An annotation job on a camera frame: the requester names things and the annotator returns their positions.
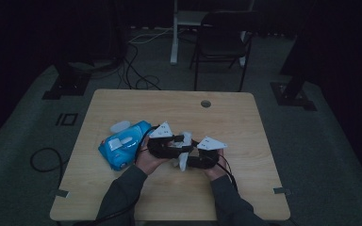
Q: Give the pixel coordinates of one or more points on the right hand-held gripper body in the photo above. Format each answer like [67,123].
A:
[210,158]

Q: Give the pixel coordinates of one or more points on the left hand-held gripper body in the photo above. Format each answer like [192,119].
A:
[158,152]

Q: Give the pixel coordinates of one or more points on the white wet wipe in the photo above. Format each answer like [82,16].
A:
[184,161]

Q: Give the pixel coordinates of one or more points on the blue wet wipes pack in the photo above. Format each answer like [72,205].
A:
[122,150]

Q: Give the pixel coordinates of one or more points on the person's left hand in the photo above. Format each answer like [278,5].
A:
[146,161]

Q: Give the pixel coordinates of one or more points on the person's right hand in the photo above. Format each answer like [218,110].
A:
[219,172]

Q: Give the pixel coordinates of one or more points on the round grey table grommet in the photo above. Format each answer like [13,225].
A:
[205,104]

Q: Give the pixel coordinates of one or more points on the grey tape piece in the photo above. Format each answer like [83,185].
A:
[62,193]
[282,190]

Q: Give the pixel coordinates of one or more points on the black stand base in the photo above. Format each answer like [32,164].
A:
[292,94]
[67,84]

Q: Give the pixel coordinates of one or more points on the black chair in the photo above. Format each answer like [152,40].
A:
[223,40]

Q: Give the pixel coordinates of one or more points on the white desk frame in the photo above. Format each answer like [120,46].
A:
[174,37]

